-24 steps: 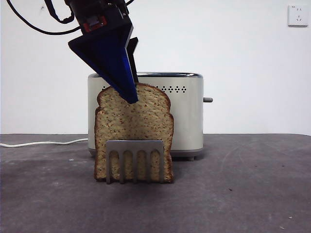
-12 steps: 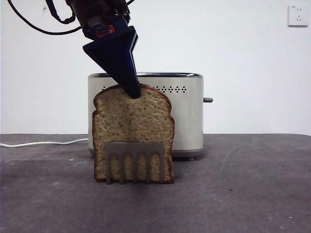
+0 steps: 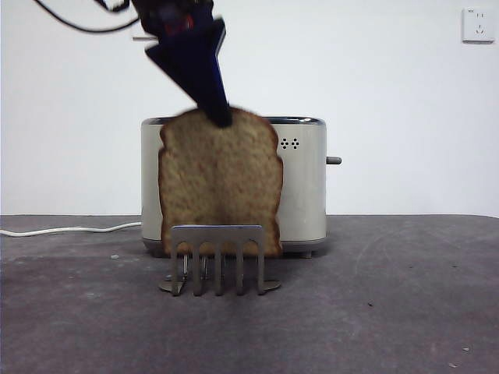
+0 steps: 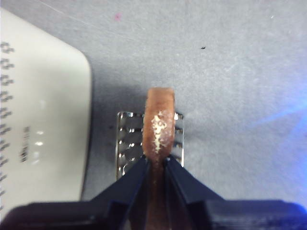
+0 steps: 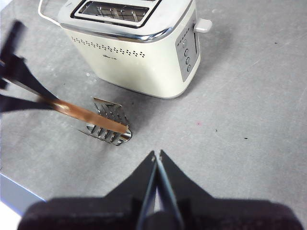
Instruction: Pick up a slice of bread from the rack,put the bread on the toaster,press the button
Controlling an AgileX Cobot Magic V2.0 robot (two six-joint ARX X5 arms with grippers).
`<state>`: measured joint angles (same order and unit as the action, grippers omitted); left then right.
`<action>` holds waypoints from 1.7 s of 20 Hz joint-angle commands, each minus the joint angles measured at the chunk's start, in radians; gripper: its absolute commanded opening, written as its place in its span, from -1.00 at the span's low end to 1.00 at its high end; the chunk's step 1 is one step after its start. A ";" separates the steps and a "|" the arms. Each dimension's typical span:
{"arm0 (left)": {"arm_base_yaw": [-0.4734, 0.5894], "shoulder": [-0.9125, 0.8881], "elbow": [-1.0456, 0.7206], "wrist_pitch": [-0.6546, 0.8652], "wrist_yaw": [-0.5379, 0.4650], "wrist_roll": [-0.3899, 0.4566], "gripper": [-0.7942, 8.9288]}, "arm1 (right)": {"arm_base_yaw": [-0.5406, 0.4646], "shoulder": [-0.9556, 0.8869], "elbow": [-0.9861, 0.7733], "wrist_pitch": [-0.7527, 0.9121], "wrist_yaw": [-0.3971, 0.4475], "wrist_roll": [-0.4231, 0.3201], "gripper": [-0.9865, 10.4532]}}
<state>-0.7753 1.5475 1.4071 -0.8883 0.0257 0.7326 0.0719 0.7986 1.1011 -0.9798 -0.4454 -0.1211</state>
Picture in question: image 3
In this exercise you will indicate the brown bread slice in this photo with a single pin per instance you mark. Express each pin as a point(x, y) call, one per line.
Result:
point(218, 179)

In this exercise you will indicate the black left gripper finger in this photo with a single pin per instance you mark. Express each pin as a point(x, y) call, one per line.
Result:
point(220, 37)
point(191, 62)

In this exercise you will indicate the silver metal toast rack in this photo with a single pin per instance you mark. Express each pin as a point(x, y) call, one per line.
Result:
point(218, 234)

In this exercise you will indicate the grey toaster lever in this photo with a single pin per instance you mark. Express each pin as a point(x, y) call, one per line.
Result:
point(334, 160)

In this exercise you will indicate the cream two-slot toaster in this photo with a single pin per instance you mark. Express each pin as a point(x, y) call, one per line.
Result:
point(304, 187)

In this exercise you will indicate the white wall socket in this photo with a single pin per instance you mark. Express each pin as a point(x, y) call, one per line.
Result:
point(138, 38)
point(478, 25)

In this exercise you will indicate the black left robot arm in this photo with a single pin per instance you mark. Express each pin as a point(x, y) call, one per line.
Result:
point(160, 13)

